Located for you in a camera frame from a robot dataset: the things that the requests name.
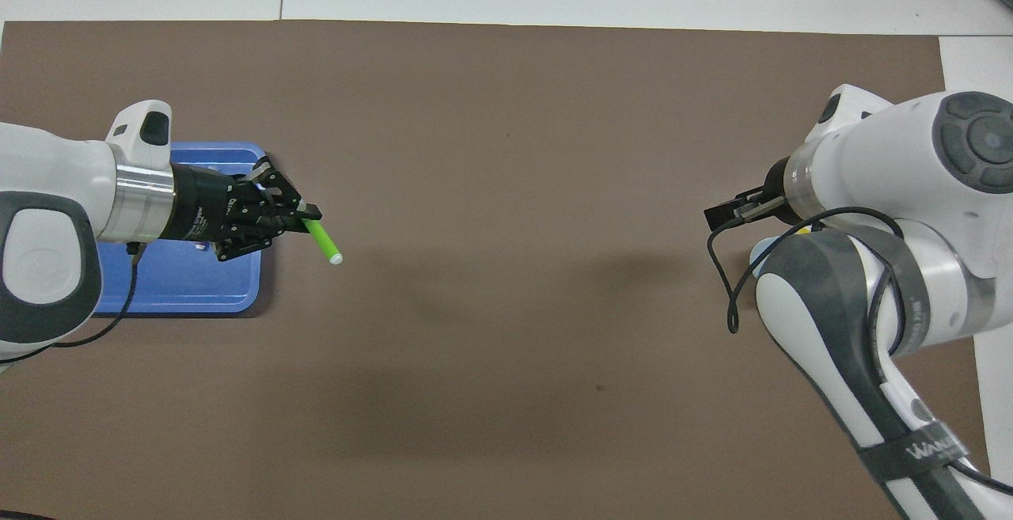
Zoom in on translucent plastic cup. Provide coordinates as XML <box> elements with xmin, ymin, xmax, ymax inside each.
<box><xmin>748</xmin><ymin>235</ymin><xmax>783</xmax><ymax>279</ymax></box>

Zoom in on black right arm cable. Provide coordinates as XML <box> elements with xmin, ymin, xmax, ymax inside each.
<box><xmin>707</xmin><ymin>205</ymin><xmax>907</xmax><ymax>359</ymax></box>

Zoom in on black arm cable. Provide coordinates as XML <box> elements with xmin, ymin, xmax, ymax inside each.
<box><xmin>707</xmin><ymin>205</ymin><xmax>907</xmax><ymax>359</ymax></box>
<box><xmin>0</xmin><ymin>241</ymin><xmax>139</xmax><ymax>374</ymax></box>

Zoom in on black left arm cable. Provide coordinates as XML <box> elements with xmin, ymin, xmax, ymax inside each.
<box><xmin>0</xmin><ymin>241</ymin><xmax>139</xmax><ymax>374</ymax></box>

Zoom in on brown table mat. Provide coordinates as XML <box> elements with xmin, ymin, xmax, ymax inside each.
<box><xmin>0</xmin><ymin>20</ymin><xmax>994</xmax><ymax>520</ymax></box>

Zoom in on green marker pen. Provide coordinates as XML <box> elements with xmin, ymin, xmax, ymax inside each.
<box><xmin>305</xmin><ymin>218</ymin><xmax>343</xmax><ymax>266</ymax></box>

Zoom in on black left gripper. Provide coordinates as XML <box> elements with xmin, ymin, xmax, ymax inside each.
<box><xmin>165</xmin><ymin>156</ymin><xmax>322</xmax><ymax>262</ymax></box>

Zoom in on blue plastic tray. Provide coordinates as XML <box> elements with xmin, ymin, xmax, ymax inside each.
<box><xmin>91</xmin><ymin>142</ymin><xmax>274</xmax><ymax>317</ymax></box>

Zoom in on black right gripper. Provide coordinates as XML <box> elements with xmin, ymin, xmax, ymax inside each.
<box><xmin>703</xmin><ymin>158</ymin><xmax>792</xmax><ymax>230</ymax></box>

